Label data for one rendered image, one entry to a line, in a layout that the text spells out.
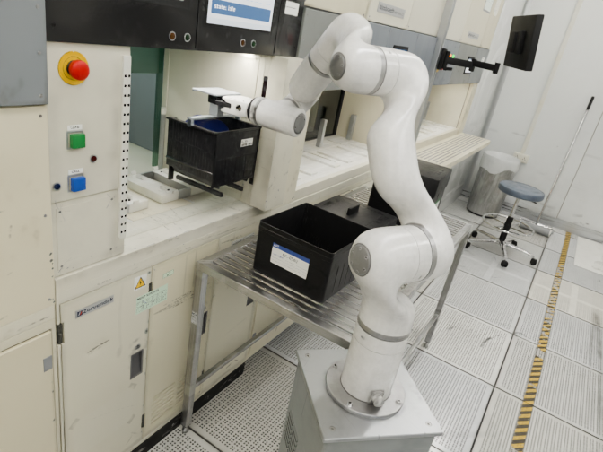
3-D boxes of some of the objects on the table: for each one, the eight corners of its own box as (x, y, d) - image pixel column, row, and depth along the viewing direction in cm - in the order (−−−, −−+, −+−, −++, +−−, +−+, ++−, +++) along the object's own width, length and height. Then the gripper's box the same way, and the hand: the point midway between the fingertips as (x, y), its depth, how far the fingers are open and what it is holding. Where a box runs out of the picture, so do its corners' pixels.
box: (422, 234, 205) (439, 180, 195) (362, 212, 216) (376, 161, 206) (437, 217, 229) (453, 169, 219) (383, 198, 240) (396, 152, 230)
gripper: (275, 97, 147) (231, 84, 155) (242, 99, 134) (196, 84, 141) (272, 120, 150) (228, 107, 158) (240, 125, 137) (193, 109, 144)
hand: (217, 98), depth 149 cm, fingers closed on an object, 3 cm apart
